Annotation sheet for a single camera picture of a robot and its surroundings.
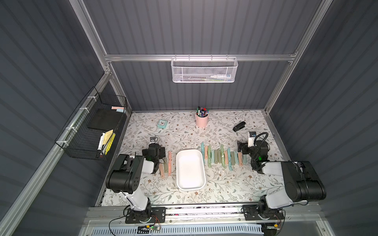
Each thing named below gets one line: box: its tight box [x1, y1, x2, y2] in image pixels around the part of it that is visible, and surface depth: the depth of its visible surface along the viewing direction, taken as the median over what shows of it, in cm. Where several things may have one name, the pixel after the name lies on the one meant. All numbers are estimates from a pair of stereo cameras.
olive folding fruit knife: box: [214, 149, 219, 165], surface depth 96 cm
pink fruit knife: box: [167, 150, 172, 176], surface depth 93 cm
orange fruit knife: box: [204, 145, 209, 159], surface depth 98 cm
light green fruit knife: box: [220, 144, 226, 169], surface depth 96 cm
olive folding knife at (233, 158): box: [230, 150, 236, 166], surface depth 96 cm
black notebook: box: [87, 107, 124, 131], surface depth 79 cm
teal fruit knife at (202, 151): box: [200, 141, 206, 165], surface depth 101 cm
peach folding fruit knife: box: [224, 150, 229, 165], surface depth 96 cm
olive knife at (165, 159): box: [162, 157, 169, 177], surface depth 91 cm
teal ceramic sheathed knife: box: [227, 147, 233, 172], surface depth 95 cm
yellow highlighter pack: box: [102, 132, 116, 155], surface depth 68 cm
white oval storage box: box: [175, 148, 207, 192], surface depth 89 cm
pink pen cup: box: [195, 113, 210, 128], surface depth 110 cm
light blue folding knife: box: [211, 149, 215, 164], surface depth 96 cm
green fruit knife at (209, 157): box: [207, 145, 212, 169], surface depth 96 cm
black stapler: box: [232, 120, 246, 133], surface depth 110 cm
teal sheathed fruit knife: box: [233, 150, 240, 165], surface depth 95 cm
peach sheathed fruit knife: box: [158, 162, 165, 179], surface depth 90 cm
